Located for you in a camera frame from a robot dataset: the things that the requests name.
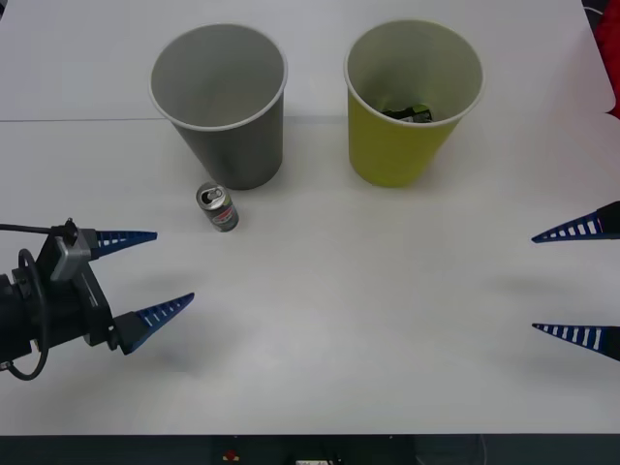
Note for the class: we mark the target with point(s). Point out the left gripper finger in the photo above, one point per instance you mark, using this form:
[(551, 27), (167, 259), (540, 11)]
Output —
[(121, 238), (145, 322)]

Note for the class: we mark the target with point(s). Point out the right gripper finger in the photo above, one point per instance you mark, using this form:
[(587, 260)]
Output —
[(596, 225), (593, 336)]

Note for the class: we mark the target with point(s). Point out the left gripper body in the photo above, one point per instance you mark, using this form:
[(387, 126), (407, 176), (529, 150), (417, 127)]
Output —
[(94, 310)]

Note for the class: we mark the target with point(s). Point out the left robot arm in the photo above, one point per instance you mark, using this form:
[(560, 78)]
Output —
[(10, 310)]

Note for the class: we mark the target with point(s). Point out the silver drink can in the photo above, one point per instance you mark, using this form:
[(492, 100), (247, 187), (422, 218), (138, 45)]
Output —
[(220, 210)]

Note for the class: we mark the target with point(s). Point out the red button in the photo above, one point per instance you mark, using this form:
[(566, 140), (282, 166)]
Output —
[(229, 455)]

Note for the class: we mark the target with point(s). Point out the red object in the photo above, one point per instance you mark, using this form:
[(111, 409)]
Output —
[(609, 43)]

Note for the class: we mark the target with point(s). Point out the black drink can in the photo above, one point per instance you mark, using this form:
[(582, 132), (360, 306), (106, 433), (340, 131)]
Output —
[(409, 114)]

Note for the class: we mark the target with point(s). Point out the yellow-green plastic bin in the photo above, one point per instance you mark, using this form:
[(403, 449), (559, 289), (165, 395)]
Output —
[(387, 155)]

